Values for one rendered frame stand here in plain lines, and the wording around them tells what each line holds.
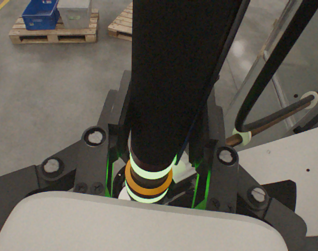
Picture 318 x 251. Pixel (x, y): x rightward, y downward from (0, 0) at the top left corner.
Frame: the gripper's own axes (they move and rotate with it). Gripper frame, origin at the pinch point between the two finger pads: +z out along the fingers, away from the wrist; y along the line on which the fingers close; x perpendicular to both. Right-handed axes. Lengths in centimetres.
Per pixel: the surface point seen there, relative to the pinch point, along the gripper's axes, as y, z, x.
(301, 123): 55, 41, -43
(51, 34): -158, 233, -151
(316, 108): 55, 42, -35
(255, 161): 31, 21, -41
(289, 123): 70, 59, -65
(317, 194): 40, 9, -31
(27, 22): -190, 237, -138
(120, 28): -68, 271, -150
